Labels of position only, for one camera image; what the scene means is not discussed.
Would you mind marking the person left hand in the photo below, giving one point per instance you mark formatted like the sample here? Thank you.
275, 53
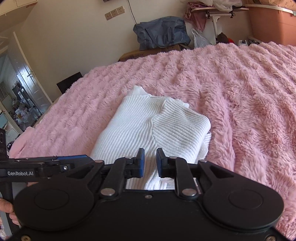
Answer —
23, 210

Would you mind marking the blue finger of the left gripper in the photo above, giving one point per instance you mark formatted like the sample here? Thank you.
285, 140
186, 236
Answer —
72, 157

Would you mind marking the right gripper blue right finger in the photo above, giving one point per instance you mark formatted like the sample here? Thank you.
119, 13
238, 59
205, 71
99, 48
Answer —
166, 166

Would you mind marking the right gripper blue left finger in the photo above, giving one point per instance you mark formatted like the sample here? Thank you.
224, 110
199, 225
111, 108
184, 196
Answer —
135, 165

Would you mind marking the wall power outlet strip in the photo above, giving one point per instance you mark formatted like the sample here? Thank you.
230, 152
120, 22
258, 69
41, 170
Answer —
115, 12

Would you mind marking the black flat panel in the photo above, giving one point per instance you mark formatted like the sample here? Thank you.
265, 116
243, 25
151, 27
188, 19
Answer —
65, 84

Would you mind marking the clear plastic bag pile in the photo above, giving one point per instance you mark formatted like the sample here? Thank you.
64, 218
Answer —
221, 5

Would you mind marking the pink fluffy bed blanket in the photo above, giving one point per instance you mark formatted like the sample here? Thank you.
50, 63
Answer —
247, 93

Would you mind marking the brown cardboard box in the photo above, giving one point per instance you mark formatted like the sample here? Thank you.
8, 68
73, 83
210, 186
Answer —
138, 53

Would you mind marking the white door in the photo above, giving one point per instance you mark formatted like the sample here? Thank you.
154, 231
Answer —
26, 75

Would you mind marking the dusty pink cloth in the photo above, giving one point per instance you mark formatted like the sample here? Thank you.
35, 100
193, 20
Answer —
196, 18

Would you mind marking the pink plastic storage bin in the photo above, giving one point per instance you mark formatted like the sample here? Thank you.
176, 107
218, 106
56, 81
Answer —
272, 24

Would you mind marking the white cable knit sweater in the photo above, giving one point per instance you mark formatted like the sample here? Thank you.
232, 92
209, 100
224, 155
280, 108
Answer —
150, 122

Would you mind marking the blue duffel bag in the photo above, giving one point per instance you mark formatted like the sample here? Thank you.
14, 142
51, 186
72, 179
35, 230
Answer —
161, 33

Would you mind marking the white plastic shopping bag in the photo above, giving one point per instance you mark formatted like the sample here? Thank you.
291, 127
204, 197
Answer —
199, 40

